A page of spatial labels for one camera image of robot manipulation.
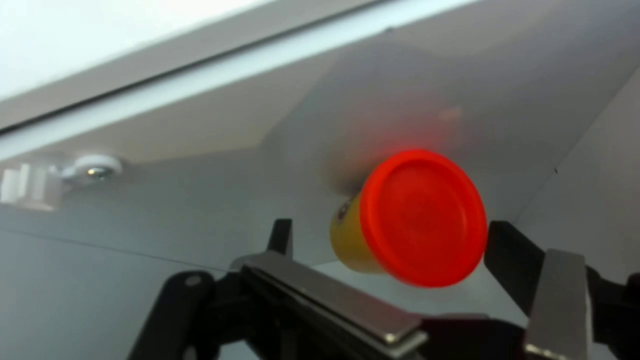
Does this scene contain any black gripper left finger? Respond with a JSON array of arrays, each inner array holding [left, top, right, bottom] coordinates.
[[125, 216, 429, 360]]

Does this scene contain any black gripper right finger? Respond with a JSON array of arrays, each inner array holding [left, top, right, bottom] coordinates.
[[481, 219, 640, 360]]

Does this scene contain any red small object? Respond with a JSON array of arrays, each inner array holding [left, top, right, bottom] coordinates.
[[328, 146, 489, 291]]

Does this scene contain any white magnetic door catch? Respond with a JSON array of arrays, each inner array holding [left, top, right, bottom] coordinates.
[[0, 153, 125, 215]]

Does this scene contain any white toy play kitchen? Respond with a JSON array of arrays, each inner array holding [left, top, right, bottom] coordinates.
[[0, 0, 640, 360]]

